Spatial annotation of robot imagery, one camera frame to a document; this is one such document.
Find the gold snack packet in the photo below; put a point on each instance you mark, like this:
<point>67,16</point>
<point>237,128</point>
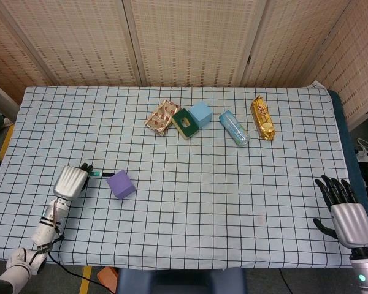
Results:
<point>263,119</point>

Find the foil wrapper with red print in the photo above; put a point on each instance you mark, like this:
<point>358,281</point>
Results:
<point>159,119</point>

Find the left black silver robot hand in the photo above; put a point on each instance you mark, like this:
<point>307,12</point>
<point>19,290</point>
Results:
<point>69,182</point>

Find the light blue tube packet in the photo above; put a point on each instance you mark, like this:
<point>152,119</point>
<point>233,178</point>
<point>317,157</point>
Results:
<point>233,127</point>

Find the green marker with black cap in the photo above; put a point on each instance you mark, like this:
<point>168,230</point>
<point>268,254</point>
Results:
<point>106,174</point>

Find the green box with oval hole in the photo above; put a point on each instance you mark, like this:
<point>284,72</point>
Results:
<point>190,130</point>

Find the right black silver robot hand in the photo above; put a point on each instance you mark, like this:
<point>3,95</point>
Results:
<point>352,223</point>

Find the beige folding screen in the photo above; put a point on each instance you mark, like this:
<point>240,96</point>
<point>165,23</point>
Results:
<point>187,39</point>

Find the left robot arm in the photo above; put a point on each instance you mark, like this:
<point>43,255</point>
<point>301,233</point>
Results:
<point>46,228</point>

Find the white sneaker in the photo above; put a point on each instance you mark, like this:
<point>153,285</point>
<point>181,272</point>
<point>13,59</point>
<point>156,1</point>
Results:
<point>1,128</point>

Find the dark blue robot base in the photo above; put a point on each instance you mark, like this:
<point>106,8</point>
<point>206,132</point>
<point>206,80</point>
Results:
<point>181,281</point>

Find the light blue foam cube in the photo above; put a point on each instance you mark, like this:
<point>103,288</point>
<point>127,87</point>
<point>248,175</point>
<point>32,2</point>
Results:
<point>202,113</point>

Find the dark blue table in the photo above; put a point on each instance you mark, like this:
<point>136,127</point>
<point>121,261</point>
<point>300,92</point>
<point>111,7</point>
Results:
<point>346,131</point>

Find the orange block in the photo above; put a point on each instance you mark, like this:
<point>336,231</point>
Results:
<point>107,277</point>

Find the purple foam cube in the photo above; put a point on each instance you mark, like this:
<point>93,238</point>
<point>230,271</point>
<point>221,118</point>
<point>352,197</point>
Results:
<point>121,183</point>

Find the blue checkered tablecloth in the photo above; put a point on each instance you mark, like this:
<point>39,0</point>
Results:
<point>202,183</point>

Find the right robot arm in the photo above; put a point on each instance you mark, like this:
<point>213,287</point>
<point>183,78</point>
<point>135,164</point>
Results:
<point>365,272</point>

